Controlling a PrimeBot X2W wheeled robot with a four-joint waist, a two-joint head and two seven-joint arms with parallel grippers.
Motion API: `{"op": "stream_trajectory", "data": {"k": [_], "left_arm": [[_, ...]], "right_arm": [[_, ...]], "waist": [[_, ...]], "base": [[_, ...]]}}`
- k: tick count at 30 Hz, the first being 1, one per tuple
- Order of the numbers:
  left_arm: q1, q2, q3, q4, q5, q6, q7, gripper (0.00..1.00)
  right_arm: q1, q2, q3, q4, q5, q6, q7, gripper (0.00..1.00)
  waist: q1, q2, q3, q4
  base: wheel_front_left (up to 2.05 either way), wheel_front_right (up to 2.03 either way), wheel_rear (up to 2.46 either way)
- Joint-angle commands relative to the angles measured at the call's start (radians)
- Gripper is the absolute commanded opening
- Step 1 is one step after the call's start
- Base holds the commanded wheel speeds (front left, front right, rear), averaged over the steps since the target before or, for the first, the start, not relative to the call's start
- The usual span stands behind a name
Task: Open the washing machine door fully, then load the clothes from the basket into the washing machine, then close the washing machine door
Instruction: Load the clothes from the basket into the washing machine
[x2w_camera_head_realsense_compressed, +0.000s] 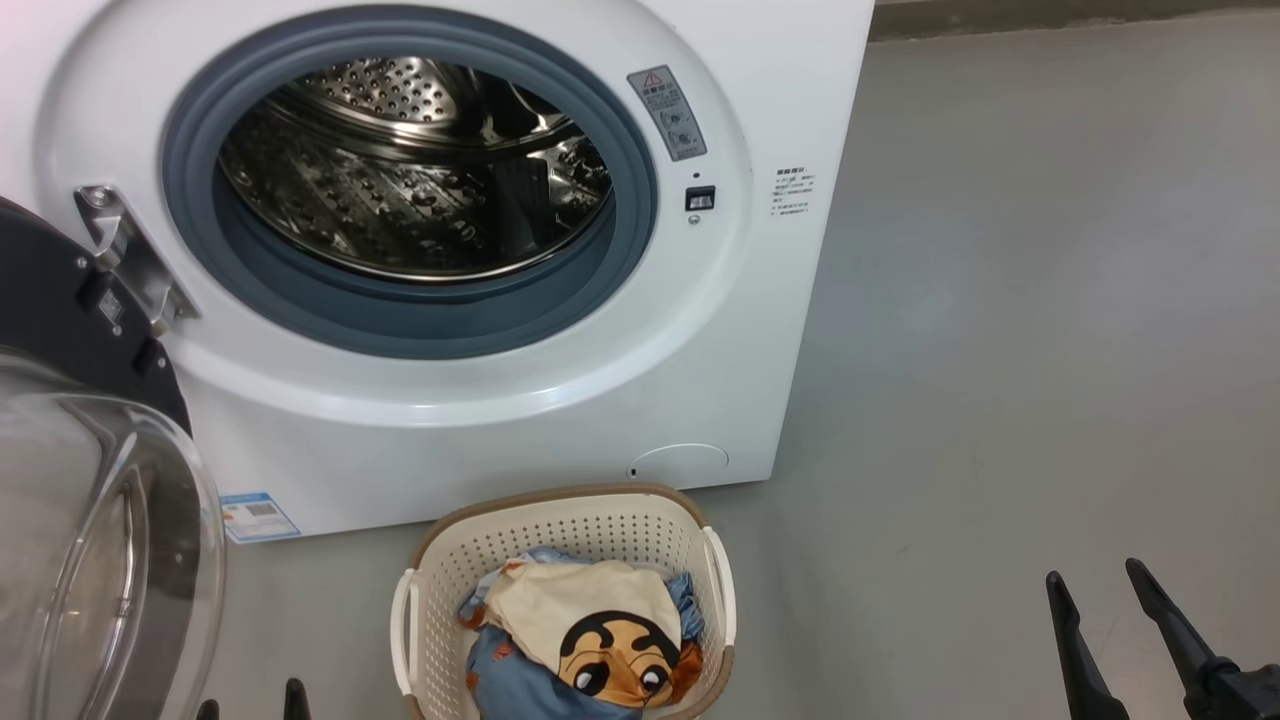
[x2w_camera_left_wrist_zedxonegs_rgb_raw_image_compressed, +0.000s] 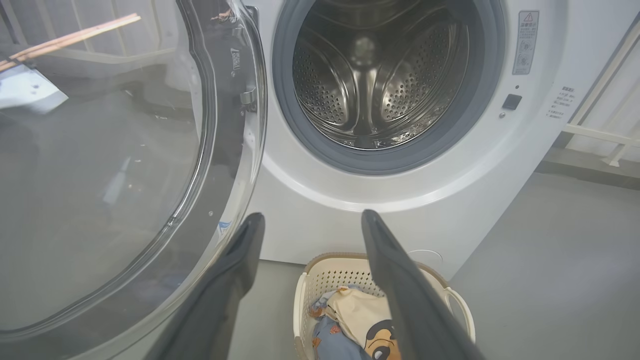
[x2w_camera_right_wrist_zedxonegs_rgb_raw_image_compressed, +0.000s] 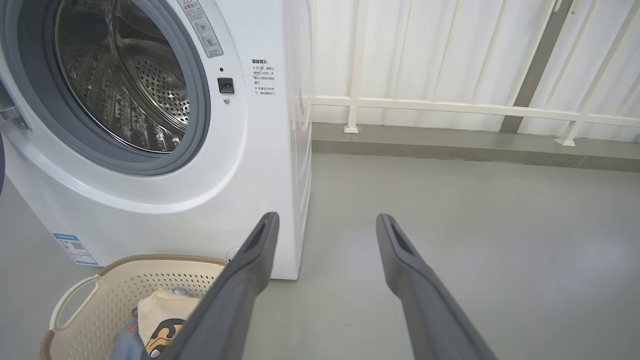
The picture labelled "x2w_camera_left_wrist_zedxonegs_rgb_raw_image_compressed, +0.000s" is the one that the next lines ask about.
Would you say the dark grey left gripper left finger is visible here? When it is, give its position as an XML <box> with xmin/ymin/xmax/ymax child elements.
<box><xmin>145</xmin><ymin>212</ymin><xmax>266</xmax><ymax>360</ymax></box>

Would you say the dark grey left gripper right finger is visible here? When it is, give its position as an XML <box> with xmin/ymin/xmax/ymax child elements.
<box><xmin>361</xmin><ymin>209</ymin><xmax>486</xmax><ymax>360</ymax></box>

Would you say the cream cartoon face garment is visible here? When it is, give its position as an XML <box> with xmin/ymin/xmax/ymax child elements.
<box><xmin>325</xmin><ymin>287</ymin><xmax>401</xmax><ymax>360</ymax></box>

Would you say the blue printed garment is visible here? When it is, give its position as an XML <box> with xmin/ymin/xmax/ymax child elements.
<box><xmin>309</xmin><ymin>285</ymin><xmax>371</xmax><ymax>360</ymax></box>

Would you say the round black-rimmed glass washer door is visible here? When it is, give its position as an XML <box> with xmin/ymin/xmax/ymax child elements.
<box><xmin>0</xmin><ymin>0</ymin><xmax>268</xmax><ymax>360</ymax></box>

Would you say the white front-load washing machine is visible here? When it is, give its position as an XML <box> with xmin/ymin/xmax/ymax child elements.
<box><xmin>245</xmin><ymin>0</ymin><xmax>640</xmax><ymax>281</ymax></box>

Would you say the grey rubber door gasket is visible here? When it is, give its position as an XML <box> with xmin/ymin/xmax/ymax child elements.
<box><xmin>271</xmin><ymin>0</ymin><xmax>507</xmax><ymax>176</ymax></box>

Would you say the stainless steel washing machine drum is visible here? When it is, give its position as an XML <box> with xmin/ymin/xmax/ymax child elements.
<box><xmin>292</xmin><ymin>0</ymin><xmax>471</xmax><ymax>151</ymax></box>

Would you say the round white filter cover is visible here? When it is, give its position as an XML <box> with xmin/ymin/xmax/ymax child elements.
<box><xmin>407</xmin><ymin>249</ymin><xmax>443</xmax><ymax>266</ymax></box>

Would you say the cream perforated laundry basket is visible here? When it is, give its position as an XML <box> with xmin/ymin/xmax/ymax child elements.
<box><xmin>293</xmin><ymin>252</ymin><xmax>476</xmax><ymax>360</ymax></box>

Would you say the small printed text sticker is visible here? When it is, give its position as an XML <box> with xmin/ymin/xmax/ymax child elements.
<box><xmin>547</xmin><ymin>86</ymin><xmax>576</xmax><ymax>120</ymax></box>

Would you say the grey warning symbols sticker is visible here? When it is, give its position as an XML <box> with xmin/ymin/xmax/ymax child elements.
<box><xmin>512</xmin><ymin>11</ymin><xmax>540</xmax><ymax>76</ymax></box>

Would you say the thin wooden slat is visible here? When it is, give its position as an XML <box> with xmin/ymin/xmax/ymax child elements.
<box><xmin>0</xmin><ymin>13</ymin><xmax>142</xmax><ymax>73</ymax></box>

